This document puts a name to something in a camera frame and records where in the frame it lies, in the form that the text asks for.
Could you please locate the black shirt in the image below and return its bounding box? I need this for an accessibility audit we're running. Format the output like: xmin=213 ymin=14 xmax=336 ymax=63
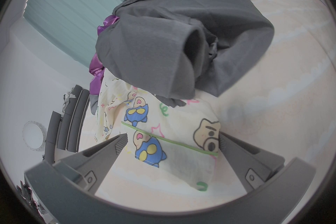
xmin=90 ymin=0 xmax=275 ymax=116

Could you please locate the bed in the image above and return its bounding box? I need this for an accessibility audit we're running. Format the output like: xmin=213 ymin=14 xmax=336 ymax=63
xmin=79 ymin=0 xmax=335 ymax=209

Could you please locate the blue-green curtain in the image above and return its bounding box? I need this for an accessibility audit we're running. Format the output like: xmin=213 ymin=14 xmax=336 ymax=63
xmin=23 ymin=0 xmax=126 ymax=67

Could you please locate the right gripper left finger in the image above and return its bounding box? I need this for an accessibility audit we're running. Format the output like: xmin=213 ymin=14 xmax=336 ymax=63
xmin=52 ymin=133 xmax=128 ymax=192

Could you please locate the purple garment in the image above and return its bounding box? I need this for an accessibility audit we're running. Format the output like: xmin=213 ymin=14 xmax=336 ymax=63
xmin=89 ymin=14 xmax=121 ymax=96

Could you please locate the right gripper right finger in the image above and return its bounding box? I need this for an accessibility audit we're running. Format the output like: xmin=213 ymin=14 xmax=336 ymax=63
xmin=218 ymin=131 xmax=285 ymax=193

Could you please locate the white printed pyjama top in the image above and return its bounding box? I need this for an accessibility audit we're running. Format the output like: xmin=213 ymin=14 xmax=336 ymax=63
xmin=93 ymin=71 xmax=221 ymax=192

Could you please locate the round white mirror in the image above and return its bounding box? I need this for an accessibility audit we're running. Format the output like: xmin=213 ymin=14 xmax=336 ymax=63
xmin=22 ymin=121 xmax=46 ymax=151

